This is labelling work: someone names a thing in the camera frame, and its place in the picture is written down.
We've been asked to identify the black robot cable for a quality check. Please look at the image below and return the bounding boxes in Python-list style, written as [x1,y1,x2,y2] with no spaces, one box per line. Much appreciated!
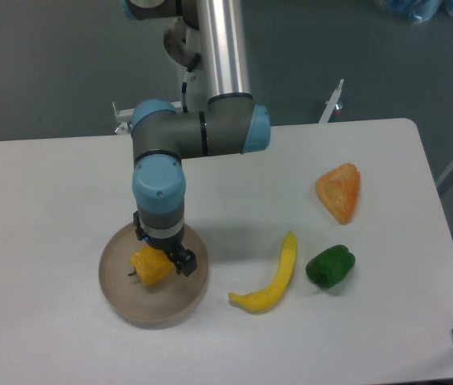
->
[180,52,201,114]

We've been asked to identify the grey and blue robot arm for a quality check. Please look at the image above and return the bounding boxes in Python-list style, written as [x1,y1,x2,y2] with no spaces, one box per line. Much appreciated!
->
[121,1,271,276]

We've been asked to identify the beige round plate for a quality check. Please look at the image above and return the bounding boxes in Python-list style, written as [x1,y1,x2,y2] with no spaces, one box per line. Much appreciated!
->
[99,224,209,329]

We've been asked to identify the long yellow chili pepper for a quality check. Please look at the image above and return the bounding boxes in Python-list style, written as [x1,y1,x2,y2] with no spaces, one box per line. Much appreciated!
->
[229,232,297,313]

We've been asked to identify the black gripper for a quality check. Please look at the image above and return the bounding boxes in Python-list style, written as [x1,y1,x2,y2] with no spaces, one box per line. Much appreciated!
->
[132,211,197,277]

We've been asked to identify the orange pepper half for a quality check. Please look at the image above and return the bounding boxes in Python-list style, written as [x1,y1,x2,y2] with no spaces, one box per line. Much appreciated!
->
[315,163,361,225]

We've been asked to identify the yellow bell pepper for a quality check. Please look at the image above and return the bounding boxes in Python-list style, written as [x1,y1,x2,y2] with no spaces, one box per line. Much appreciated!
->
[128,245,175,286]

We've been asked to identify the green bell pepper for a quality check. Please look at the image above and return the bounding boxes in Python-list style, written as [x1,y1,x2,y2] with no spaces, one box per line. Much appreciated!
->
[305,245,356,289]

